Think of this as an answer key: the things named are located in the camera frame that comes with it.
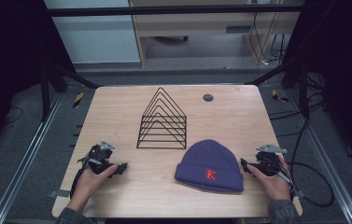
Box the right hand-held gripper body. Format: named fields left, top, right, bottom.
left=255, top=143, right=289, bottom=178

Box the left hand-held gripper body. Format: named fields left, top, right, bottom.
left=77, top=139, right=117, bottom=175

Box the purple knit beanie hat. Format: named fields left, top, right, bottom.
left=174, top=138, right=245, bottom=193

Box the person's right hand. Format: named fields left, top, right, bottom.
left=246, top=154, right=292, bottom=203

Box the person's left hand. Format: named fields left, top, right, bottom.
left=66, top=163, right=120, bottom=213

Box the yellow black striped tape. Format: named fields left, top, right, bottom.
left=72, top=91, right=85, bottom=109
left=271, top=89, right=289, bottom=104

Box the black metal stand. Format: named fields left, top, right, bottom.
left=244, top=60, right=311, bottom=118
left=38, top=57, right=102, bottom=123

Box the white cabinet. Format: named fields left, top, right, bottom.
left=43, top=0, right=142, bottom=65

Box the dark curtain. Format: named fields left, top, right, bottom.
left=0, top=0, right=76, bottom=166
left=284, top=0, right=352, bottom=174

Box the beige wooden desk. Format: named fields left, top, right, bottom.
left=128, top=0, right=303, bottom=70

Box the left hand-held gripper cable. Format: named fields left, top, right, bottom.
left=69, top=167, right=87, bottom=199

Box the hand-held gripper cable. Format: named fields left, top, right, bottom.
left=266, top=115, right=336, bottom=208
left=69, top=167, right=87, bottom=199

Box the black wire rack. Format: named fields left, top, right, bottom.
left=135, top=86, right=188, bottom=150

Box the right hand-held gripper cable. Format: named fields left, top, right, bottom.
left=266, top=115, right=336, bottom=208

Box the aluminium floor rail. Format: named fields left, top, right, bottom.
left=0, top=92, right=63, bottom=224
left=285, top=89, right=352, bottom=224

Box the thin black floor cable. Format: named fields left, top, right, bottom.
left=3, top=105, right=24, bottom=126

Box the bundle of hanging cables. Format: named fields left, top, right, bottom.
left=248, top=11, right=288, bottom=67

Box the black horizontal frame bar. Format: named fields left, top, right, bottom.
left=43, top=4, right=306, bottom=18

